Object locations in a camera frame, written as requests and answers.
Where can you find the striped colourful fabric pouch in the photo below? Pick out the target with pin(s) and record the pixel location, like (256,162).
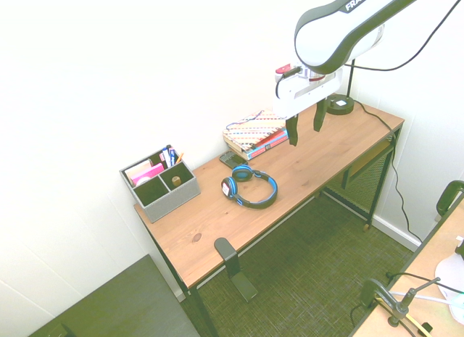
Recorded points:
(253,128)

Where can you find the wrist camera with red mount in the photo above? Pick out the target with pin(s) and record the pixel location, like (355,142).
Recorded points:
(283,69)

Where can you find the black desk lamp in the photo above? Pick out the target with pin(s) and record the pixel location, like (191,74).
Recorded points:
(340,106)

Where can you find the black headphone hanger hook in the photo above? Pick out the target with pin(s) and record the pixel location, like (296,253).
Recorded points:
(235,275)

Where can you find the pink sticky notes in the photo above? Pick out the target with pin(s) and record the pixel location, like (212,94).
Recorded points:
(146,174)

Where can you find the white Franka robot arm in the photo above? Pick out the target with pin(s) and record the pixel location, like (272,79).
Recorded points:
(326,32)

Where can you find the beige notepad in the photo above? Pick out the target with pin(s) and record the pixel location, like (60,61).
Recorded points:
(139,168)

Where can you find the grey desk organizer box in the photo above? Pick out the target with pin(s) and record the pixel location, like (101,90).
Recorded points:
(170,201)

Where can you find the black smartphone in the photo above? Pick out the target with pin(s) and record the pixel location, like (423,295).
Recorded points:
(232,159)

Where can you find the white robot head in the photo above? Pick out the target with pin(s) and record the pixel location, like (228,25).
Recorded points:
(427,40)

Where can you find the black C-clamp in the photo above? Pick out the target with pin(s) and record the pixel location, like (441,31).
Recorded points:
(444,199)
(377,290)

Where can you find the black side chair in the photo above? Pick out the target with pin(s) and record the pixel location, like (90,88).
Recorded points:
(119,304)

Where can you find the wooden desk with black frame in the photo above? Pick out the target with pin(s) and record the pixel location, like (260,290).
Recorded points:
(290,177)

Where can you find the bunch of pens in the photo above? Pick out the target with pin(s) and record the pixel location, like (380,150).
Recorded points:
(169,156)

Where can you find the red book with blue spine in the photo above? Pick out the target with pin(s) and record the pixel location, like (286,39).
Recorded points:
(270,143)

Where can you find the blue and black headphone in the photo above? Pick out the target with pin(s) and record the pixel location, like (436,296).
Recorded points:
(268,201)

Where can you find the small wooden stamp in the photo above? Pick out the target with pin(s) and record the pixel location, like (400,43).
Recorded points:
(176,181)

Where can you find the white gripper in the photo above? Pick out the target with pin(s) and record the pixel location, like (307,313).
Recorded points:
(290,98)

